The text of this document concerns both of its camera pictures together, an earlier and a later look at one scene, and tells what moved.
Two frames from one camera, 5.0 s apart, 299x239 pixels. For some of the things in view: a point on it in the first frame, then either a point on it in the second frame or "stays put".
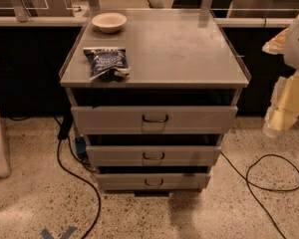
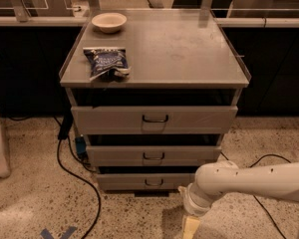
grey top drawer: x=152 y=119 stays put
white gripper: x=298 y=47 -> x=191 y=208
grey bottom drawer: x=152 y=181 stays put
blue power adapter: x=81 y=145 stays put
